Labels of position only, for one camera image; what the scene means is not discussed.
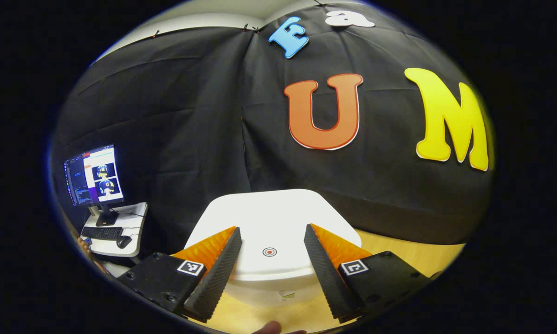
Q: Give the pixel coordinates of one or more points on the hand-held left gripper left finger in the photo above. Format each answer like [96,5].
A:
[216,278]

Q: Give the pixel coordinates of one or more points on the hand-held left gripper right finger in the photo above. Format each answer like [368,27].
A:
[327,278]

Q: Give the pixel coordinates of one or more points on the white desktop garbage bin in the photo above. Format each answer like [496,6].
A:
[269,218]

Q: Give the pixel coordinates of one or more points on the wooden desktop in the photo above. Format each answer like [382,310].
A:
[399,255]

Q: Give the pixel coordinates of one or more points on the black computer mouse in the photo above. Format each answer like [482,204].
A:
[124,241]

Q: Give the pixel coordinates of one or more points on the white side desk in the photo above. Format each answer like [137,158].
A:
[134,218]

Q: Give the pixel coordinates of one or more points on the black keyboard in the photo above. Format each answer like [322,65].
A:
[102,233]

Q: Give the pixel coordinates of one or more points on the computer monitor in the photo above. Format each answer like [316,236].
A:
[95,176]

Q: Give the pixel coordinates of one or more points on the black backdrop cloth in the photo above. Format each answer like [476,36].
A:
[190,116]

